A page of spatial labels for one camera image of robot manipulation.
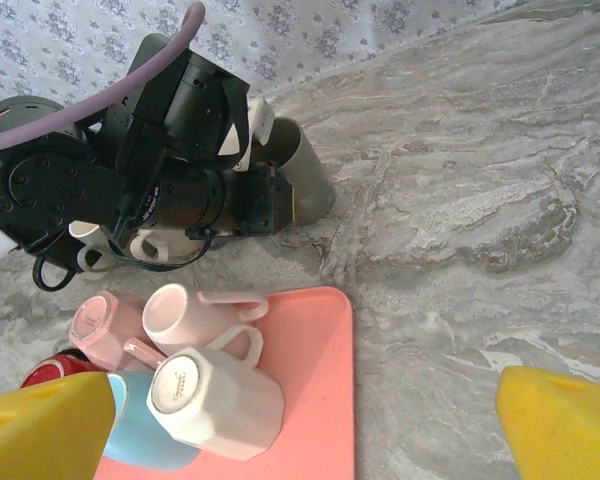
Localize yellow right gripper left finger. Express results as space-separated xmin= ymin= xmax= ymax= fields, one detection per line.
xmin=0 ymin=372 xmax=117 ymax=480

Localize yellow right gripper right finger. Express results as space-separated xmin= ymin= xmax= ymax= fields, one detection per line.
xmin=494 ymin=364 xmax=600 ymax=480

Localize cream mug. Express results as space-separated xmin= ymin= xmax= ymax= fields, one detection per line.
xmin=127 ymin=227 xmax=204 ymax=264

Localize red mug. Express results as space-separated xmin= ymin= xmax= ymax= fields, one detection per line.
xmin=19 ymin=349 xmax=106 ymax=391

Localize light blue mug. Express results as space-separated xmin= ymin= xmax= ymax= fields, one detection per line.
xmin=102 ymin=369 xmax=201 ymax=474

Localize pink faceted mug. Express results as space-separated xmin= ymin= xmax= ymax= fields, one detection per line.
xmin=68 ymin=292 xmax=169 ymax=374

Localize light pink mug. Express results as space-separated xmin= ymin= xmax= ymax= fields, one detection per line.
xmin=142 ymin=282 xmax=270 ymax=359

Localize dark grey mug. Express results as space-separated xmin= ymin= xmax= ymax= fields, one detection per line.
xmin=269 ymin=117 xmax=337 ymax=226

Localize white faceted mug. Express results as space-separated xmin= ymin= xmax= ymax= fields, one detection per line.
xmin=144 ymin=323 xmax=286 ymax=464

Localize pink plastic tray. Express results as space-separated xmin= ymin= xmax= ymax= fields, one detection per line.
xmin=92 ymin=285 xmax=356 ymax=480

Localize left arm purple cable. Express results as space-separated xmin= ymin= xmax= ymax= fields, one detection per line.
xmin=0 ymin=0 xmax=207 ymax=157

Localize left gripper thin black cable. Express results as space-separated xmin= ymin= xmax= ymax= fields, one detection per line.
xmin=31 ymin=253 xmax=77 ymax=292

